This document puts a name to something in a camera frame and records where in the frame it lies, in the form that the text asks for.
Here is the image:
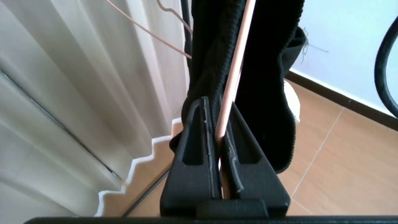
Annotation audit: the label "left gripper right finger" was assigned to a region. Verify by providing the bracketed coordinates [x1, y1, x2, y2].
[222, 104, 290, 218]

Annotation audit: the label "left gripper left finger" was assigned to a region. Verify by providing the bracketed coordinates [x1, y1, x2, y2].
[160, 96, 222, 218]

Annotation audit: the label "black shorts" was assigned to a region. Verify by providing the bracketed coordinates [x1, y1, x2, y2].
[169, 0, 307, 174]

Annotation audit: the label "pink clothes hanger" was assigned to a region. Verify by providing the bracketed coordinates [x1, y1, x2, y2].
[213, 0, 257, 200]
[107, 0, 193, 60]

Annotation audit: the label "white laundry basket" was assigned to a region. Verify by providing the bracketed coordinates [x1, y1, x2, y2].
[283, 80, 302, 124]

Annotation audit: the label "black clothes rack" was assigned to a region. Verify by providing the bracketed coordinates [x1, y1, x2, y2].
[123, 0, 193, 218]

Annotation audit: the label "beige curtain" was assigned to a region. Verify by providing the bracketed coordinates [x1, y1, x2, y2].
[0, 0, 191, 218]

